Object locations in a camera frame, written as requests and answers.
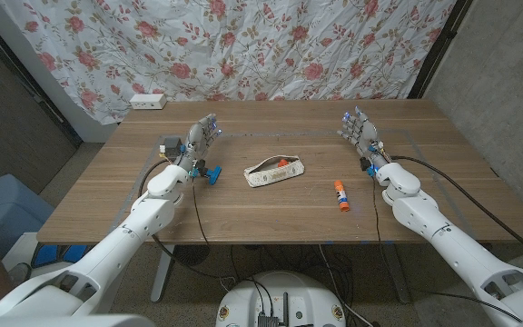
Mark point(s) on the blue black block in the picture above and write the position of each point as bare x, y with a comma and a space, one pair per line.
214, 175

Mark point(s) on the white table leg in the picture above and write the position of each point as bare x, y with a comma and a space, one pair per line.
161, 272

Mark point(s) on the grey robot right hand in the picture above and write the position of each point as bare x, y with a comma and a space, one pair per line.
366, 136

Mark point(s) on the black backdrop stand pole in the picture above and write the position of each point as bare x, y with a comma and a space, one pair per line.
25, 77
441, 45

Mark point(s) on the grey shoe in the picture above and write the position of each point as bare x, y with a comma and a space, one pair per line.
18, 274

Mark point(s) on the cream floral pen bag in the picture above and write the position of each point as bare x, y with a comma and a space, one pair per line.
270, 177

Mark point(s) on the white power strip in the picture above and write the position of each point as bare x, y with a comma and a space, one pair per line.
148, 102

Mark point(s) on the floral backdrop cloth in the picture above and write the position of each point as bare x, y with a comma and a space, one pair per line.
243, 45

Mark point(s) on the blue storage bin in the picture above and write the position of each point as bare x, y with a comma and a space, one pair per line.
2, 209

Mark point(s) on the orange white glue stick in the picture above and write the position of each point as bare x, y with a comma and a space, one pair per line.
342, 197

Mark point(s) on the grey table leg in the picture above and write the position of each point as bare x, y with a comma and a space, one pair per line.
397, 272

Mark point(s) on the orange strawberry pen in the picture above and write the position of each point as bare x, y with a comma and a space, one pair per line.
283, 162

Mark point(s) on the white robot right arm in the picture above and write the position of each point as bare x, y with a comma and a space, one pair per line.
425, 213

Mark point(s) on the dark grey cube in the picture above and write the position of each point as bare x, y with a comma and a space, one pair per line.
173, 144

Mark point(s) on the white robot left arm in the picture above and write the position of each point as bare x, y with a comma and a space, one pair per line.
152, 218

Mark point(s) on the black round fan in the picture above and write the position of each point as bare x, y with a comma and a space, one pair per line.
191, 255

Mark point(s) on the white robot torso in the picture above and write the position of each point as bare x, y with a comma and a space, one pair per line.
284, 290

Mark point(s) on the white platform with blue pads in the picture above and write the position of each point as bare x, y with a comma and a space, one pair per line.
57, 254

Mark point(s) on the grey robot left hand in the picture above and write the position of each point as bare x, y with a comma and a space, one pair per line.
195, 145

